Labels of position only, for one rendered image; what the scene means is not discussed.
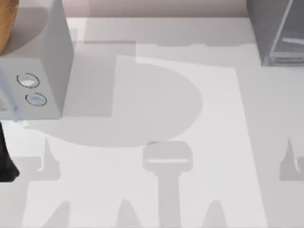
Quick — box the pale microwave oven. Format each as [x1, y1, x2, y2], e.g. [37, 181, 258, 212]
[0, 0, 74, 122]

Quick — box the microwave knob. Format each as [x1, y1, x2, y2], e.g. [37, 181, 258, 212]
[25, 93, 48, 107]
[17, 73, 40, 89]

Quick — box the grey cabinet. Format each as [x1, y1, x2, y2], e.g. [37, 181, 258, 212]
[246, 0, 304, 67]

